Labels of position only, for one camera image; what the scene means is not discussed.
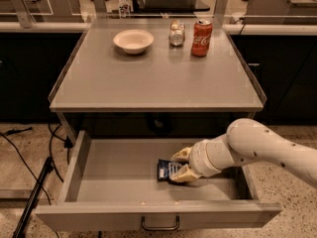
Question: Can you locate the black floor bar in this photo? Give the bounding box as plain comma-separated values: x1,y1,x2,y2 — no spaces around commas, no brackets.
12,157,53,238

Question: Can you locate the red coca-cola can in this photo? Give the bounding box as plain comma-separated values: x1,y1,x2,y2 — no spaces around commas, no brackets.
191,19,213,58

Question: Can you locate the black drawer handle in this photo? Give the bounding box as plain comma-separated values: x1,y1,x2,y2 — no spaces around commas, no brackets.
141,215,180,231

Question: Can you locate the black floor cable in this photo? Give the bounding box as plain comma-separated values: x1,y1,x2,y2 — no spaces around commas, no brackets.
0,122,74,206

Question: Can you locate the open grey top drawer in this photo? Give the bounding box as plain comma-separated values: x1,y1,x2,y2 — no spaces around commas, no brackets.
36,131,281,231

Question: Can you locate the small plastic bottle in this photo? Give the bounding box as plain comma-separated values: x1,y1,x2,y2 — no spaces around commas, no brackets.
118,0,130,18

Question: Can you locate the white paper bowl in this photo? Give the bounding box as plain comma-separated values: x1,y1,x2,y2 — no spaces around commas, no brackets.
113,30,154,55

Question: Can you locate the blue rxbar blueberry wrapper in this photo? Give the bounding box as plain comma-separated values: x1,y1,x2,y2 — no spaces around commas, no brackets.
157,159,185,183

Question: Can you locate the grey metal cabinet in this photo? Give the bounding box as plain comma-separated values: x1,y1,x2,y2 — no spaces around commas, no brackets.
48,17,267,144

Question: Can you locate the clear glass jar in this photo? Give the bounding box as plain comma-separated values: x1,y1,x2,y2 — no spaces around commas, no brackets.
168,20,185,47

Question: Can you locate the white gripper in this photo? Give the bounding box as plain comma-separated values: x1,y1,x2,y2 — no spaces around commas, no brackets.
169,136,233,183

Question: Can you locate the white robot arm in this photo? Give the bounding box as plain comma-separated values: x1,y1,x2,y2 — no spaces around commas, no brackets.
170,118,317,187

